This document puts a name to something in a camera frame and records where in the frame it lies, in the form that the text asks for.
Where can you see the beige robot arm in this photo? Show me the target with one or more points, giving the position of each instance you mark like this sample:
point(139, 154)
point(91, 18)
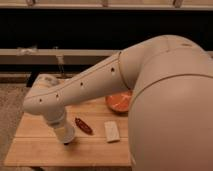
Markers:
point(170, 119)

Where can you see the orange bowl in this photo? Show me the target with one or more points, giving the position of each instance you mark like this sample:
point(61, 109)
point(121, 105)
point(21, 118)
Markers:
point(119, 102)

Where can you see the red chili pepper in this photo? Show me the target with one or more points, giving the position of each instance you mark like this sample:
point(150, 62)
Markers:
point(83, 126)

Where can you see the wooden cutting board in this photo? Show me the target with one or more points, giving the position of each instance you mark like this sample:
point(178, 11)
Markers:
point(35, 144)

